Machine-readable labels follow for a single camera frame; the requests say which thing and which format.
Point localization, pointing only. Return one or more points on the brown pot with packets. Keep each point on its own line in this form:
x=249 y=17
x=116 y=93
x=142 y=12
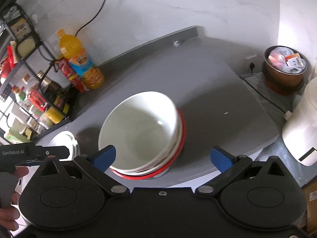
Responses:
x=284 y=67

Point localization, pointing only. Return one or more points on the person's left hand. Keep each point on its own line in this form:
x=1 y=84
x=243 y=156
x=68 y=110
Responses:
x=11 y=214

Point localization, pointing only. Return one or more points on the large soy sauce bottle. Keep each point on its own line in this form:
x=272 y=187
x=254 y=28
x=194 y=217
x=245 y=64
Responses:
x=53 y=92

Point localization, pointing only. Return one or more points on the white ceramic bowl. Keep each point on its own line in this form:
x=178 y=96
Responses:
x=147 y=170
x=143 y=129

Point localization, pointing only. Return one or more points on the large flower pattern plate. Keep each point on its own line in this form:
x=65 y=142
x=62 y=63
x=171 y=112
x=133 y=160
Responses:
x=67 y=139

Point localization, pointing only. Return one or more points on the white ceramic bowl front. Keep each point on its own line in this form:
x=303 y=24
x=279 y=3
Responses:
x=143 y=129

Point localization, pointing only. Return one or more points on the orange juice bottle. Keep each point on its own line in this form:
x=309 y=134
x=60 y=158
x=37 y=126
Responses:
x=72 y=49

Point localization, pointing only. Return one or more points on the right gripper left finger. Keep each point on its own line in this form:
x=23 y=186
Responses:
x=65 y=195

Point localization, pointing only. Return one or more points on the red and black bowl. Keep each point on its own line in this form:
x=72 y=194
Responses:
x=164 y=166

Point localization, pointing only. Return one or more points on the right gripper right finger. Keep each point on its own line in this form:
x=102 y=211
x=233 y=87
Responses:
x=257 y=194

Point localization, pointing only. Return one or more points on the black metal spice rack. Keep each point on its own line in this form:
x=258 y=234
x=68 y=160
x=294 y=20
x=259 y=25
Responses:
x=25 y=63

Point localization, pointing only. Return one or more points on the white air fryer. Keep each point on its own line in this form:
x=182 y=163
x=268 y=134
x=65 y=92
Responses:
x=299 y=132

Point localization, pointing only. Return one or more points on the red cola can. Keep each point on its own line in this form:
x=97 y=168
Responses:
x=71 y=75

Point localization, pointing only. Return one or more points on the cardboard box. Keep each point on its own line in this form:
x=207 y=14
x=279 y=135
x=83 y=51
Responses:
x=308 y=222

